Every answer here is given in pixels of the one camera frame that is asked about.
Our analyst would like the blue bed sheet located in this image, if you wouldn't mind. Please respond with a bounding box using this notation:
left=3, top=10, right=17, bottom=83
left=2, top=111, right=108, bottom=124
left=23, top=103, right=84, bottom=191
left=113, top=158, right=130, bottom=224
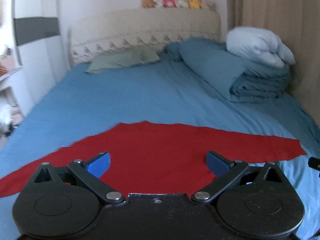
left=1, top=55, right=319, bottom=239

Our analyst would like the brown plush toy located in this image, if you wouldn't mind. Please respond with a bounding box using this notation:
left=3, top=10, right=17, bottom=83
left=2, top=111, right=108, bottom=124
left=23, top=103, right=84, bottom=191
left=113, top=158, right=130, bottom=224
left=141, top=0, right=156, bottom=9

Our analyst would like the white and grey wardrobe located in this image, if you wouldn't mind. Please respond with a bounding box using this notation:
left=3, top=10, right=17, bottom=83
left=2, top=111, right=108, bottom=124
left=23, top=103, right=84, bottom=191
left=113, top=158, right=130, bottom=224
left=12, top=0, right=67, bottom=104

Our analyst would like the beige embroidered headboard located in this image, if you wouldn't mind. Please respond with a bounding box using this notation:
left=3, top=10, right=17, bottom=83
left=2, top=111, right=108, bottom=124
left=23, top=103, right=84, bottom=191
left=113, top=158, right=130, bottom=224
left=69, top=8, right=221, bottom=66

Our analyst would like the light blue pillow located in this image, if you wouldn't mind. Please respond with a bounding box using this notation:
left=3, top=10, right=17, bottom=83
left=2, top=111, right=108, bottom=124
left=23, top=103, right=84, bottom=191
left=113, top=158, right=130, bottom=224
left=226, top=27, right=296, bottom=68

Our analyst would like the sage green pillow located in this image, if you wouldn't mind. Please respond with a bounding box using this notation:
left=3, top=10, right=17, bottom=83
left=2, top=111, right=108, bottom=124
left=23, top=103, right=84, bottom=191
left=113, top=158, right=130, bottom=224
left=86, top=45, right=163, bottom=74

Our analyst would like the yellow plush toy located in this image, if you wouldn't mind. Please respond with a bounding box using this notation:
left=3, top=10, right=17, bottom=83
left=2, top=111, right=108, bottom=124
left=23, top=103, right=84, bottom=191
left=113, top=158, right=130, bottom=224
left=187, top=0, right=202, bottom=9

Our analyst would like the white shelf unit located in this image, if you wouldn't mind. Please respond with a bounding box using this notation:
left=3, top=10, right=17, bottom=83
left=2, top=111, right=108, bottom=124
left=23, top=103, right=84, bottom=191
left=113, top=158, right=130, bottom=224
left=1, top=46, right=24, bottom=137

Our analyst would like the folded teal duvet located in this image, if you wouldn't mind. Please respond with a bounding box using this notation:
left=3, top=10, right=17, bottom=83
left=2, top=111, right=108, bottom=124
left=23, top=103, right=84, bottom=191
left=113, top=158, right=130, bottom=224
left=164, top=37, right=291, bottom=103

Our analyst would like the beige curtain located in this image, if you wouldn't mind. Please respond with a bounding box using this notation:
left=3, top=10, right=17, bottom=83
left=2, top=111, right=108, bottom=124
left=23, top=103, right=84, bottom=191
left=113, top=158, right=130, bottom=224
left=227, top=0, right=319, bottom=122

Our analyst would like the red knit sweater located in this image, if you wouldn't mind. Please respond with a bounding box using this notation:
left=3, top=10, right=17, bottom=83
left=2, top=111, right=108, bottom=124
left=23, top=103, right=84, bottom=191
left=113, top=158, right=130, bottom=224
left=0, top=120, right=307, bottom=198

